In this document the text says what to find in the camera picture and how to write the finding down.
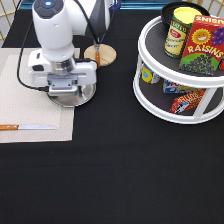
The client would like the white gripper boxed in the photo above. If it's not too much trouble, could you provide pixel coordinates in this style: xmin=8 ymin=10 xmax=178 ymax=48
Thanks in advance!
xmin=28 ymin=49 xmax=97 ymax=85

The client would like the round silver metal plate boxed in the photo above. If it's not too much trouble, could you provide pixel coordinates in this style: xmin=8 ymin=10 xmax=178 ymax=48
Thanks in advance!
xmin=48 ymin=84 xmax=96 ymax=107

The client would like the wooden handled fork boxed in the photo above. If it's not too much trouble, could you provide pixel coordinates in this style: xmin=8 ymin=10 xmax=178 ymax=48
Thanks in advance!
xmin=94 ymin=44 xmax=101 ymax=68

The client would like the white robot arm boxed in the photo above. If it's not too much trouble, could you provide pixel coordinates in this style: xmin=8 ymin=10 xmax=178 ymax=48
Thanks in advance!
xmin=28 ymin=0 xmax=111 ymax=86

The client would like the beige woven placemat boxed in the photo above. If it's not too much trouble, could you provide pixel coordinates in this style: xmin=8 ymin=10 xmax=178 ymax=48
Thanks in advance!
xmin=0 ymin=48 xmax=74 ymax=143

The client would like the round wooden coaster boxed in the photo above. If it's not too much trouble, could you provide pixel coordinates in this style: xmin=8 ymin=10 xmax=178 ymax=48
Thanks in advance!
xmin=84 ymin=44 xmax=117 ymax=67

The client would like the blue yellow small package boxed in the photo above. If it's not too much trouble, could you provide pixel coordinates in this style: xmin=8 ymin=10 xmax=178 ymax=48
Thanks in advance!
xmin=141 ymin=64 xmax=160 ymax=84

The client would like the white blue small carton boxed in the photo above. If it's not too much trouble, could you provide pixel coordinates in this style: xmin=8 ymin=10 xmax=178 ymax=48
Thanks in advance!
xmin=163 ymin=80 xmax=197 ymax=94

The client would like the black bowl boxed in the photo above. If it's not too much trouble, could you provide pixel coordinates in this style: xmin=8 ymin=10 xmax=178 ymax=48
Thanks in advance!
xmin=161 ymin=1 xmax=210 ymax=29

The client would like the white two-tier turntable rack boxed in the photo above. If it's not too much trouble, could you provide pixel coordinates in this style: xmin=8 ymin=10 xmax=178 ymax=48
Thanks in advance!
xmin=133 ymin=16 xmax=224 ymax=124

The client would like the red orange snack box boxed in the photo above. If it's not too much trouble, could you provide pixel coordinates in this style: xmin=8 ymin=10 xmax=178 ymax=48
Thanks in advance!
xmin=170 ymin=89 xmax=205 ymax=114

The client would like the yellow lidded green can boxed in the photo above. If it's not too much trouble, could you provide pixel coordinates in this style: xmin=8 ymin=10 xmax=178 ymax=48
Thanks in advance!
xmin=164 ymin=7 xmax=200 ymax=58

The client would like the red raisins box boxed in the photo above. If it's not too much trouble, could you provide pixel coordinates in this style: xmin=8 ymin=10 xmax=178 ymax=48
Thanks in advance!
xmin=179 ymin=15 xmax=224 ymax=76

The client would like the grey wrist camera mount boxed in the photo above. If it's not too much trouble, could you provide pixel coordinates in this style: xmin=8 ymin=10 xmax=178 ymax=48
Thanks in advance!
xmin=47 ymin=73 xmax=78 ymax=97

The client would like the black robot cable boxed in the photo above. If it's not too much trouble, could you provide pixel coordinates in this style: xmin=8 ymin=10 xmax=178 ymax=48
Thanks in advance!
xmin=16 ymin=0 xmax=51 ymax=92

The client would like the wooden handled knife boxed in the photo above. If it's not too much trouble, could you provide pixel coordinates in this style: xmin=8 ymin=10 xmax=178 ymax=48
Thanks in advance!
xmin=0 ymin=124 xmax=57 ymax=131

